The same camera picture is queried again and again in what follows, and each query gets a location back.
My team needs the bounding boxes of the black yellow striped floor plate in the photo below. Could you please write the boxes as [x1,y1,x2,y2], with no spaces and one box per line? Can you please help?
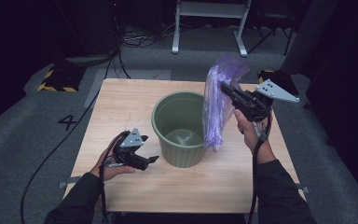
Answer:
[37,64,87,93]
[257,69,299,96]

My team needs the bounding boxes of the grey metal table bracket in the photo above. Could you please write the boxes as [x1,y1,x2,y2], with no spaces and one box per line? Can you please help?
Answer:
[295,183,310,194]
[58,175,82,189]

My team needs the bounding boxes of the grey column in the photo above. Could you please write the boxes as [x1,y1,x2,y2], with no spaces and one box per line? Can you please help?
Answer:
[281,0,339,75]

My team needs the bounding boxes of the green ribbed plastic bin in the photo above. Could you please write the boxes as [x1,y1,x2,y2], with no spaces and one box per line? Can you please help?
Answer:
[151,91,213,169]

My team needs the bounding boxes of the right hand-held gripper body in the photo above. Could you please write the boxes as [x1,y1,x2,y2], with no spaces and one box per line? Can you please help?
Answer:
[232,78,300,122]

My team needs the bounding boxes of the black folding stand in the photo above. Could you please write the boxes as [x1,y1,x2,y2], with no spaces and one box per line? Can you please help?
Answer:
[247,0,296,57]

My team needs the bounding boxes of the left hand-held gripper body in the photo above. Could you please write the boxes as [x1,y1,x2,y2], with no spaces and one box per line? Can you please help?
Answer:
[113,127,150,172]

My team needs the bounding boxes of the bundle of floor cables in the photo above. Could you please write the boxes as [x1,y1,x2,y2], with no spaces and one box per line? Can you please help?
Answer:
[120,22,181,49]

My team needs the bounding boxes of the hand-held gripper black cable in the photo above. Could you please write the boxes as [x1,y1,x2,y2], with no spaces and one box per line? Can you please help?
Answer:
[246,105,273,224]
[98,131,130,224]

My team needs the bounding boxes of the person's right hand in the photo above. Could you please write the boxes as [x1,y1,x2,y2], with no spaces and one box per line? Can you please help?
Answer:
[233,109,272,153]

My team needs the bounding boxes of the right hand-held gripper black cable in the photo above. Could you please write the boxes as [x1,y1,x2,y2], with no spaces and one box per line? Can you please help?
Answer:
[246,105,273,224]

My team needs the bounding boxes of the white metal stand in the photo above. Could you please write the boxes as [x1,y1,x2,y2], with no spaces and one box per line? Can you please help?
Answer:
[171,0,253,58]

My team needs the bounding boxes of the purple plastic bag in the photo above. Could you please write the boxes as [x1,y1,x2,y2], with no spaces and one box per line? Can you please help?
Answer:
[201,55,251,152]

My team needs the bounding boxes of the person's left hand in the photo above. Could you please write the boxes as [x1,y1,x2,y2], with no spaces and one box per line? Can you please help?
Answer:
[89,146,136,182]

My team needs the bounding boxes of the black equipment stand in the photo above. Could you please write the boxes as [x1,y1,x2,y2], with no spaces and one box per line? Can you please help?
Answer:
[55,0,125,68]

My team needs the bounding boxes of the long black floor cable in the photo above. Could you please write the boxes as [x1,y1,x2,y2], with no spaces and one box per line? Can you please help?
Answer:
[20,49,122,224]

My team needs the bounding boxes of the left hand-held gripper black cable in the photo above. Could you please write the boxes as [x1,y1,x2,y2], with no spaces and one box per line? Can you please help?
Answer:
[98,131,130,224]

